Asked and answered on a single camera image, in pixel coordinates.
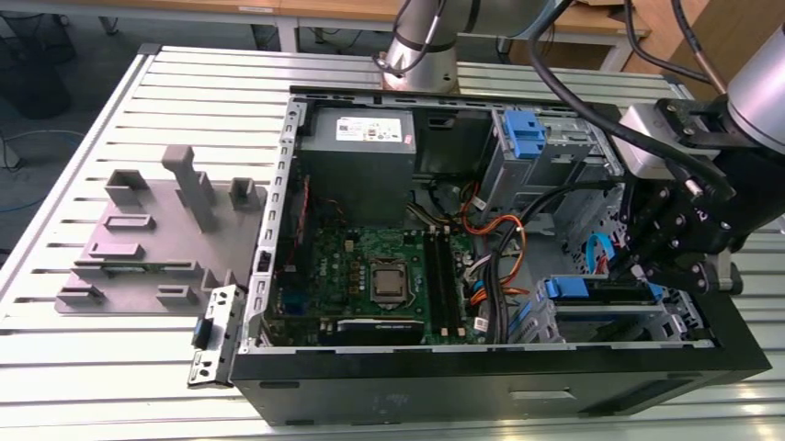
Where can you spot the grey parts rack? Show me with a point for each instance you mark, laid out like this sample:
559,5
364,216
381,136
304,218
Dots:
171,257

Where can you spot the metal disk bay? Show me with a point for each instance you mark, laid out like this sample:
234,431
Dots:
613,312

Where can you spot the black graphics card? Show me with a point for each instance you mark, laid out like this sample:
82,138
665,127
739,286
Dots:
381,333

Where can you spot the CPU socket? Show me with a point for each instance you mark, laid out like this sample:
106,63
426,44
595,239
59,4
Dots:
389,303

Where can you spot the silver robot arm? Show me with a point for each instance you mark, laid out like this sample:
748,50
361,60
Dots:
424,59

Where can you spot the black RAM slot bank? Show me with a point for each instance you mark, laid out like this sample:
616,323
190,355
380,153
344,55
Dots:
442,285

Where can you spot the green motherboard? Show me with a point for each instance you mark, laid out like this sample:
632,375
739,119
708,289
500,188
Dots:
344,257

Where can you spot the silver drive cage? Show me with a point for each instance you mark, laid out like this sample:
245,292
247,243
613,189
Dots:
540,179

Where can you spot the grey power supply unit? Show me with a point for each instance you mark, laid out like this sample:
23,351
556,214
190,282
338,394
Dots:
362,184

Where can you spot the wooden desk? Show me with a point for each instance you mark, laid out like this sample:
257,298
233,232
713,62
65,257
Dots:
604,25

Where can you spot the green RAM stick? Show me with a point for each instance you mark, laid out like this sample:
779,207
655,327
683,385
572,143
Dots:
131,270

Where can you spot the silver CPU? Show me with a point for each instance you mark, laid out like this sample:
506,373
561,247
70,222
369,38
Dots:
388,282

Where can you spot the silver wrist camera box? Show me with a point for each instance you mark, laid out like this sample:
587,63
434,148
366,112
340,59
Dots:
644,119

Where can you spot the blue drive latch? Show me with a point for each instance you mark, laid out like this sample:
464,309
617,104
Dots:
524,133

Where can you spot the silver slot bracket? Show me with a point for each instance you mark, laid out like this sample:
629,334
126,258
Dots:
221,312

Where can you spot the black PC case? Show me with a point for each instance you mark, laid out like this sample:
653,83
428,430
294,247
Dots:
429,390

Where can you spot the wooden cabinet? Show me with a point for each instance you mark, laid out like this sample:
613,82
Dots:
724,18

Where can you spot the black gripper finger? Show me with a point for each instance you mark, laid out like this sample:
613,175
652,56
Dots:
689,271
651,220

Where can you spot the hard disk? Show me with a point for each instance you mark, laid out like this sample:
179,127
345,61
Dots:
568,288

